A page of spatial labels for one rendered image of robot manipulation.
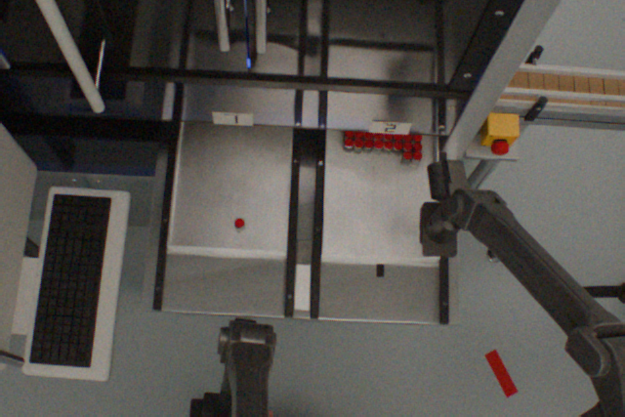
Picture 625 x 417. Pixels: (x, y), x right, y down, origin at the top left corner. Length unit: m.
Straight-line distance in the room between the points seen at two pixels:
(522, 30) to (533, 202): 1.55
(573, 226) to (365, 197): 1.24
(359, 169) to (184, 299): 0.50
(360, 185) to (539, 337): 1.15
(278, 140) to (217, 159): 0.15
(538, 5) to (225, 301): 0.90
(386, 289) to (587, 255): 1.26
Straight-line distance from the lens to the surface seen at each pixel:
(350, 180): 1.76
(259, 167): 1.76
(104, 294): 1.80
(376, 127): 1.66
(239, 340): 1.16
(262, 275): 1.69
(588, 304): 1.11
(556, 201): 2.85
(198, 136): 1.80
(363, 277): 1.71
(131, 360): 2.59
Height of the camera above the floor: 2.54
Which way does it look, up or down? 71 degrees down
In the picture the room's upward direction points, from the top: 8 degrees clockwise
